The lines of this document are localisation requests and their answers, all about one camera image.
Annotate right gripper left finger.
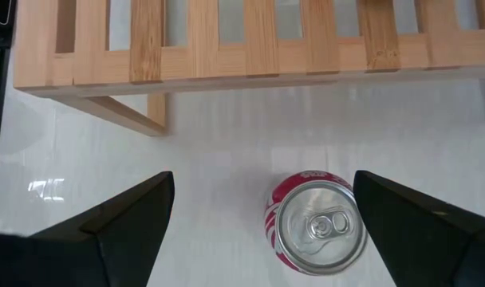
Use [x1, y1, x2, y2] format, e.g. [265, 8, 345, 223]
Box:
[0, 171, 175, 287]

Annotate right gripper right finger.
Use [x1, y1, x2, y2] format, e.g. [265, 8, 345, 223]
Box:
[353, 170, 485, 287]

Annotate red Star Wars Coke can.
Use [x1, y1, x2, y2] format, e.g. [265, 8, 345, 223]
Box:
[264, 170, 369, 277]

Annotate light wooden slatted shelf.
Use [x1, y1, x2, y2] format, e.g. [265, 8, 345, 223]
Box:
[13, 0, 485, 138]

